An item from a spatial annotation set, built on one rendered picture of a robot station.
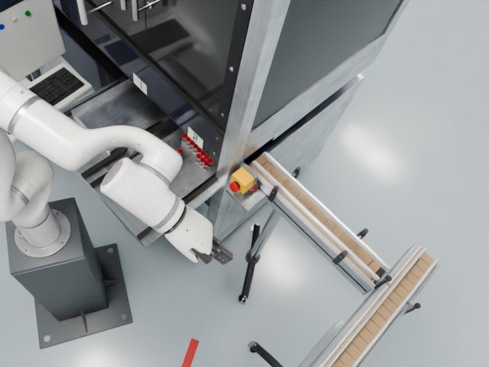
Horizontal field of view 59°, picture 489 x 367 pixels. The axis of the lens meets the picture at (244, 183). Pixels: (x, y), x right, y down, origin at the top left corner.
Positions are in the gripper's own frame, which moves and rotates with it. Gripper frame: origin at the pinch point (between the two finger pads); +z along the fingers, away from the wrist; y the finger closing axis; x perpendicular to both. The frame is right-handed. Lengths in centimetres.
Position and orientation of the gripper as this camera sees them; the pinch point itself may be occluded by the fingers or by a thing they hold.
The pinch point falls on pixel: (223, 255)
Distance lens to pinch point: 101.3
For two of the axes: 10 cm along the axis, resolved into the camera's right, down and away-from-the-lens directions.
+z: 6.6, 5.9, 4.6
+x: 7.5, -5.3, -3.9
